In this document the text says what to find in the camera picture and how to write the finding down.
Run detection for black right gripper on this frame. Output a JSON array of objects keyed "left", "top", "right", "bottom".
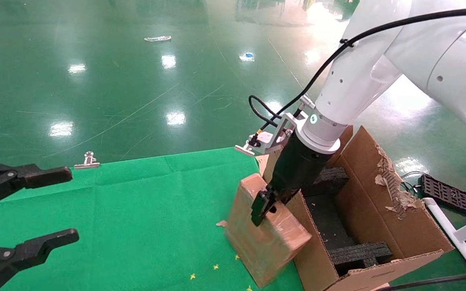
[{"left": 251, "top": 131, "right": 331, "bottom": 227}]

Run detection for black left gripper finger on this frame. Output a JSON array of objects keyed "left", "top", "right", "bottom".
[
  {"left": 0, "top": 162, "right": 74, "bottom": 214},
  {"left": 0, "top": 228, "right": 80, "bottom": 291}
]

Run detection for small brown cardboard box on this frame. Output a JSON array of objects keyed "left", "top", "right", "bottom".
[{"left": 225, "top": 173, "right": 313, "bottom": 289}]

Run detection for large open cardboard carton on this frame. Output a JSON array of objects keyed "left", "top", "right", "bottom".
[{"left": 257, "top": 125, "right": 454, "bottom": 291}]

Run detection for black foam bottom pad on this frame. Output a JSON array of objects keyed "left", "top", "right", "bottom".
[{"left": 307, "top": 193, "right": 356, "bottom": 250}]

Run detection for green table cloth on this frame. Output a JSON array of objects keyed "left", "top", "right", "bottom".
[{"left": 0, "top": 147, "right": 305, "bottom": 291}]

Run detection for black plastic grid panel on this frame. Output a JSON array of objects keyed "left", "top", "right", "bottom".
[{"left": 419, "top": 173, "right": 466, "bottom": 219}]

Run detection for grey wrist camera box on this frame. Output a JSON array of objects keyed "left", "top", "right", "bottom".
[{"left": 249, "top": 131, "right": 283, "bottom": 153}]

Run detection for grey metal camera bracket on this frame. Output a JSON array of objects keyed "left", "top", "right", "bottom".
[{"left": 271, "top": 95, "right": 317, "bottom": 153}]

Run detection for thin grey wires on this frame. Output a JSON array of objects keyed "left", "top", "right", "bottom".
[{"left": 400, "top": 171, "right": 424, "bottom": 197}]

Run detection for dark smooth cable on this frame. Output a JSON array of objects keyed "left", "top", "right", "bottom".
[{"left": 374, "top": 269, "right": 466, "bottom": 291}]

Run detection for white pipe frame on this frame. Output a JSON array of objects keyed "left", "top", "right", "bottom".
[{"left": 421, "top": 197, "right": 466, "bottom": 290}]

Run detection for black braided cable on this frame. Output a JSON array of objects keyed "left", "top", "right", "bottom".
[{"left": 248, "top": 7, "right": 466, "bottom": 135}]

